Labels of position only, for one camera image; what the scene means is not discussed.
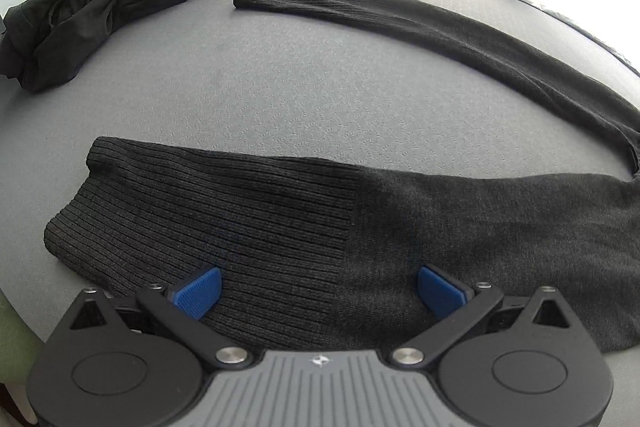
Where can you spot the dark grey knit sweater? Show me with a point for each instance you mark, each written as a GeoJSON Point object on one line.
{"type": "Point", "coordinates": [280, 227]}

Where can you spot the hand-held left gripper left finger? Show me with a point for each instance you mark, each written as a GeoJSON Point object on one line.
{"type": "Point", "coordinates": [199, 289]}

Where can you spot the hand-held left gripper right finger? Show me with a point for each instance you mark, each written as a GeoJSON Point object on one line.
{"type": "Point", "coordinates": [440, 289]}

